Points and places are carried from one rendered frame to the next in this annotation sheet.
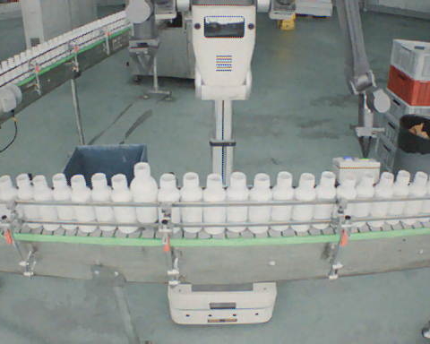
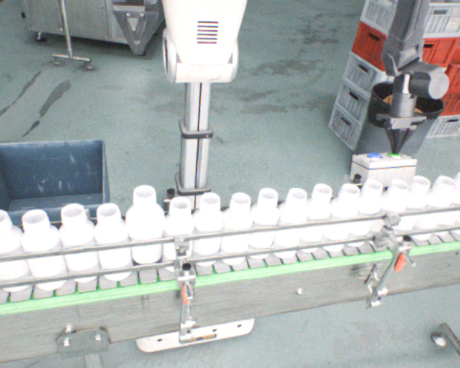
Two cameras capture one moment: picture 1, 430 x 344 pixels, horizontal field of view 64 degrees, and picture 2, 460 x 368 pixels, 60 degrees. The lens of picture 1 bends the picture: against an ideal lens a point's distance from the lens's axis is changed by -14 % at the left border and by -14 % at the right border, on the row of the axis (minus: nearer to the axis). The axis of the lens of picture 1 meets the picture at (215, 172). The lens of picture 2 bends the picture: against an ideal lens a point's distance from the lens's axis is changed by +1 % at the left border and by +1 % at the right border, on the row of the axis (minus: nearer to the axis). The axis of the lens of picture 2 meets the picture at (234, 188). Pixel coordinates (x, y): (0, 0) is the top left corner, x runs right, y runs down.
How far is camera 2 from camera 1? 0.35 m
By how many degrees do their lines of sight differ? 16
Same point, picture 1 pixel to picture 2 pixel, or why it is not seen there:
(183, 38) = not seen: outside the picture
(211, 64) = (192, 33)
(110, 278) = (87, 344)
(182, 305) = not seen: hidden behind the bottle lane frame
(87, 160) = (13, 163)
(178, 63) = (95, 20)
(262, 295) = not seen: hidden behind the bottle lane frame
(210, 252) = (231, 287)
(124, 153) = (73, 152)
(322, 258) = (356, 280)
